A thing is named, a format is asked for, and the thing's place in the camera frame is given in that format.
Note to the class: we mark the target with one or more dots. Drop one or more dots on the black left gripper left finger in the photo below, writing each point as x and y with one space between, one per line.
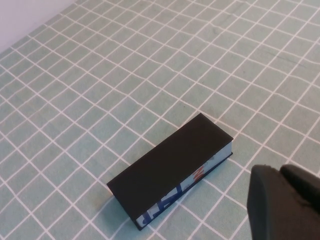
272 212

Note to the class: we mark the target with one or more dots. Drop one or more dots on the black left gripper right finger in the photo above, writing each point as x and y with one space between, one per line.
305 190

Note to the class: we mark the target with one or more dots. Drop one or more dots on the black glasses case blue print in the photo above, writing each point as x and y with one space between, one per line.
170 160

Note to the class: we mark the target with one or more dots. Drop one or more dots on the green white grid tablecloth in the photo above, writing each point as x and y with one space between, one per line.
100 75

